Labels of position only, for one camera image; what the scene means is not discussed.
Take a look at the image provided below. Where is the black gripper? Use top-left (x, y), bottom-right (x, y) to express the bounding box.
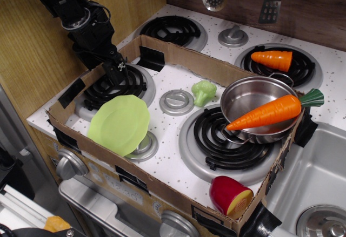
top-left (66, 6), bottom-right (128, 86)

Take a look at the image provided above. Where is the orange toy carrot green top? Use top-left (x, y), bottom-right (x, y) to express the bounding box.
top-left (226, 89), bottom-right (324, 131)

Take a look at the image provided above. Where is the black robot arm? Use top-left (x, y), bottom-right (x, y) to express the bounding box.
top-left (40, 0), bottom-right (128, 86)

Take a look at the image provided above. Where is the light green plastic plate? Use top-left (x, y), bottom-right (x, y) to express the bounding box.
top-left (87, 95), bottom-right (150, 157)

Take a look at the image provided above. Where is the silver stove knob under plate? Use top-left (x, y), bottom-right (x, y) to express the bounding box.
top-left (125, 132), bottom-right (158, 162)

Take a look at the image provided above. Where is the orange toy carrot piece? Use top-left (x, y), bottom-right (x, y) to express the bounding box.
top-left (250, 50), bottom-right (293, 72)

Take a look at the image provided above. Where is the black front-left stove burner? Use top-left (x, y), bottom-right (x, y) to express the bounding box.
top-left (75, 64), bottom-right (156, 122)

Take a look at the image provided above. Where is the silver centre stove knob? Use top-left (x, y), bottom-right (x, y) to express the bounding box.
top-left (159, 90), bottom-right (194, 116)

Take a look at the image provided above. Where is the black back-left stove burner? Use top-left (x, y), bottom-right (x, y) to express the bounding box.
top-left (135, 16), bottom-right (208, 52)

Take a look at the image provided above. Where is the light green toy broccoli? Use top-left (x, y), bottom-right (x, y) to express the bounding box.
top-left (191, 80), bottom-right (217, 107)

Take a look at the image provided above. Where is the brown cardboard fence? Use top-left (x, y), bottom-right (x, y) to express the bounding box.
top-left (45, 34), bottom-right (311, 237)

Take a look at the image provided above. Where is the silver left oven knob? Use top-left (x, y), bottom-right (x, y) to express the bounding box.
top-left (56, 148), bottom-right (89, 180)

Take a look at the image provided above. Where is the silver oven knob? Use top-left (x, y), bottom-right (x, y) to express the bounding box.
top-left (56, 148), bottom-right (89, 180)
top-left (159, 210), bottom-right (200, 237)

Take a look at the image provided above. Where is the black front-right stove burner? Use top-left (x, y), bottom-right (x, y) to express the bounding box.
top-left (178, 104), bottom-right (282, 186)

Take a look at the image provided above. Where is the oven clock display panel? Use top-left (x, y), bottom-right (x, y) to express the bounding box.
top-left (103, 173), bottom-right (143, 205)

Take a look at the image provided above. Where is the silver back stove knob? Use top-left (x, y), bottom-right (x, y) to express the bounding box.
top-left (218, 25), bottom-right (249, 48)

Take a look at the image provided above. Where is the stainless steel pot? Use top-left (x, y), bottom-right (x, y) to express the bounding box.
top-left (220, 76), bottom-right (303, 144)

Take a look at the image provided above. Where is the silver right oven knob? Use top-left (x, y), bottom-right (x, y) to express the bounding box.
top-left (159, 210), bottom-right (200, 237)

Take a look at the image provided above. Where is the yellow sponge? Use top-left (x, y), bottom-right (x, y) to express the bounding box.
top-left (43, 216), bottom-right (71, 233)

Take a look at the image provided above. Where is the hanging metal spatula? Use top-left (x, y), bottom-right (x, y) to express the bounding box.
top-left (258, 0), bottom-right (282, 24)

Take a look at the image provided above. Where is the red toy cheese wedge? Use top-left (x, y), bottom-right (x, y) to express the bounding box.
top-left (209, 176), bottom-right (254, 220)

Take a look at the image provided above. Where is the black back-right stove burner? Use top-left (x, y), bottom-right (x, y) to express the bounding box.
top-left (235, 43), bottom-right (323, 93)

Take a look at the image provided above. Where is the silver toy sink basin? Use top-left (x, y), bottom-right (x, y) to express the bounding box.
top-left (266, 123), bottom-right (345, 236)

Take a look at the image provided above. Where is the silver sink drain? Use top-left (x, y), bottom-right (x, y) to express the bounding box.
top-left (296, 205), bottom-right (345, 236)

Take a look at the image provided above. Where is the silver oven door handle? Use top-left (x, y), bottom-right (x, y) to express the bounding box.
top-left (58, 179), bottom-right (119, 237)

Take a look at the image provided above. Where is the black cable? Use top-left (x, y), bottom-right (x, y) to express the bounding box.
top-left (0, 222), bottom-right (14, 237)

